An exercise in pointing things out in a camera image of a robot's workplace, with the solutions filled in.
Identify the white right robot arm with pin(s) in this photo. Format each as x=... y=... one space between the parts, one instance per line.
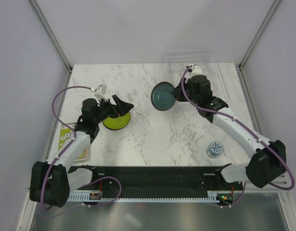
x=267 y=159

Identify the blue patterned cup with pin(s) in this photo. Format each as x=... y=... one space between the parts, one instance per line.
x=215 y=149

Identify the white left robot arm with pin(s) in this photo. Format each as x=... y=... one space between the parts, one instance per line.
x=51 y=181

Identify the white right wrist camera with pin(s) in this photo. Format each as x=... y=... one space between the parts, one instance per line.
x=194 y=70

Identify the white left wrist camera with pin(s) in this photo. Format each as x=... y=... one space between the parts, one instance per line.
x=99 y=92

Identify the dark teal plate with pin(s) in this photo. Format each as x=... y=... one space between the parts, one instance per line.
x=161 y=97

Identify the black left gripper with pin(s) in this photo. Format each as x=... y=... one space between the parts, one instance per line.
x=122 y=108

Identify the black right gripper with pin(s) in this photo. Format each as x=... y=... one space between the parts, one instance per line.
x=178 y=92

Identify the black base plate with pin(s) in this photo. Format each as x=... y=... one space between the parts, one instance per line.
x=159 y=181

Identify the white cable duct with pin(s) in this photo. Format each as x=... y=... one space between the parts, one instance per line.
x=95 y=196

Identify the lime green plate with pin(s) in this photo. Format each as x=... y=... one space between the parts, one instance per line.
x=117 y=123

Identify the aluminium left frame post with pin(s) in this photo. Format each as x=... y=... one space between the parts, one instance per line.
x=46 y=26

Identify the aluminium frame post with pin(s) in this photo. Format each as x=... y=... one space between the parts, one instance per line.
x=259 y=33
x=46 y=26

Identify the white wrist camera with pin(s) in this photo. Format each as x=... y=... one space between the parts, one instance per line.
x=194 y=70
x=99 y=92

